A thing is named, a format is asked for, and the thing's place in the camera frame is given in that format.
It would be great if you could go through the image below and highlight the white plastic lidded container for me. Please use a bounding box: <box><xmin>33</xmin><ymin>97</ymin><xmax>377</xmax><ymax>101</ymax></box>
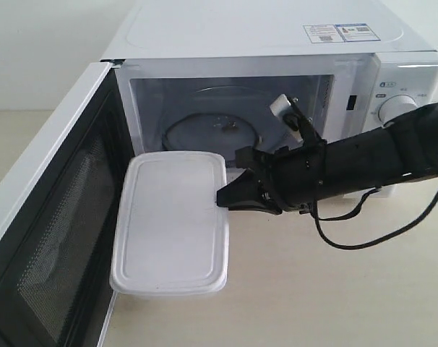
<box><xmin>109</xmin><ymin>151</ymin><xmax>229</xmax><ymax>298</ymax></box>

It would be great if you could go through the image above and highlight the white Midea microwave oven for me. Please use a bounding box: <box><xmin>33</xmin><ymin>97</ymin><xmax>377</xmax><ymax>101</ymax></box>
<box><xmin>102</xmin><ymin>1</ymin><xmax>438</xmax><ymax>160</ymax></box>

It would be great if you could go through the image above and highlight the blue white label sticker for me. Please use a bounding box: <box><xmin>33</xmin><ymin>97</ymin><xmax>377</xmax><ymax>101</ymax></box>
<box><xmin>303</xmin><ymin>23</ymin><xmax>381</xmax><ymax>43</ymax></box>

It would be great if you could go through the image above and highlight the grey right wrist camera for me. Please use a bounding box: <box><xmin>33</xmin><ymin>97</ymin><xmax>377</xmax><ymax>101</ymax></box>
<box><xmin>269</xmin><ymin>94</ymin><xmax>322</xmax><ymax>146</ymax></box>

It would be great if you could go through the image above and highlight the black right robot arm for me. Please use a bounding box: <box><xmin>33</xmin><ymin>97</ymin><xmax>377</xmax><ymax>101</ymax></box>
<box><xmin>216</xmin><ymin>102</ymin><xmax>438</xmax><ymax>215</ymax></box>

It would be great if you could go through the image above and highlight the white microwave door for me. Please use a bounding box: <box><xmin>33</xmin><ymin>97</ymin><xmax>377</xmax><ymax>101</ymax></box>
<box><xmin>0</xmin><ymin>62</ymin><xmax>134</xmax><ymax>346</ymax></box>

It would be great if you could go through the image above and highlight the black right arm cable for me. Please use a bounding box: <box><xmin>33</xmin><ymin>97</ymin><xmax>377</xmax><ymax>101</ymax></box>
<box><xmin>309</xmin><ymin>174</ymin><xmax>438</xmax><ymax>249</ymax></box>

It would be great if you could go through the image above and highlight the black turntable roller ring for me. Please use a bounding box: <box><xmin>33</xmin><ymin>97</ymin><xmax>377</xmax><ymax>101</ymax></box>
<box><xmin>162</xmin><ymin>113</ymin><xmax>264</xmax><ymax>153</ymax></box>

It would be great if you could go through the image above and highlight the upper white control knob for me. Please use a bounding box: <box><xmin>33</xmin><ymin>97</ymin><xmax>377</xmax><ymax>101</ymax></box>
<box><xmin>378</xmin><ymin>95</ymin><xmax>418</xmax><ymax>125</ymax></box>

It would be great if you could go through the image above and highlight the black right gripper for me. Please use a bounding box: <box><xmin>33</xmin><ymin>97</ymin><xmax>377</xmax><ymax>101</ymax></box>
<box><xmin>216</xmin><ymin>140</ymin><xmax>327</xmax><ymax>215</ymax></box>

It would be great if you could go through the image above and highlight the glass turntable plate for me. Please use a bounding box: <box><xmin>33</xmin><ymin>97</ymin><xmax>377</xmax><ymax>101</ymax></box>
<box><xmin>162</xmin><ymin>86</ymin><xmax>285</xmax><ymax>160</ymax></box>

